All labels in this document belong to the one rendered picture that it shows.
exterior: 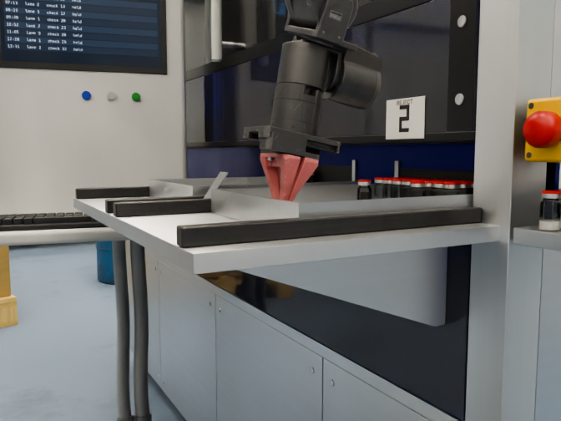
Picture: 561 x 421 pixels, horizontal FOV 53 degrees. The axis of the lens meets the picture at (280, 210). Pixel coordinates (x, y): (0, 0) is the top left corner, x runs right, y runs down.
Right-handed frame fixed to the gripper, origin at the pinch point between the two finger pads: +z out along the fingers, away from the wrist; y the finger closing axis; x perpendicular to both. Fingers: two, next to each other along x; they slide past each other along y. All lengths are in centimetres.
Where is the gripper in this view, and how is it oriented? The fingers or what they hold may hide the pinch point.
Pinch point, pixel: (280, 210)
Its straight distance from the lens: 67.0
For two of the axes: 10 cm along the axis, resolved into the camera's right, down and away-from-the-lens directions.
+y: 8.7, 1.3, 4.8
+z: -1.6, 9.9, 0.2
